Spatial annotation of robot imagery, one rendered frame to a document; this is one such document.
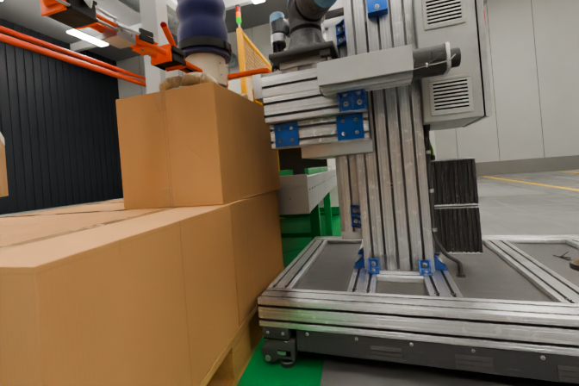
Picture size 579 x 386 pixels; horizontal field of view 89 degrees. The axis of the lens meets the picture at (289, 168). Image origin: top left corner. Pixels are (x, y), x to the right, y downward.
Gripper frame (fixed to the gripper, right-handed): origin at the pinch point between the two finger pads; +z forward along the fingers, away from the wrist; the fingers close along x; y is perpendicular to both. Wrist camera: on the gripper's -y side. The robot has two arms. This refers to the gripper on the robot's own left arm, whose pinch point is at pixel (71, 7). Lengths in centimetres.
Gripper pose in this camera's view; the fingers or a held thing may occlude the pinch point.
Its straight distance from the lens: 97.3
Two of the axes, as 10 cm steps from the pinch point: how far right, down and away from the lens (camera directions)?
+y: 2.8, -0.2, 9.6
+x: -9.6, 0.8, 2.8
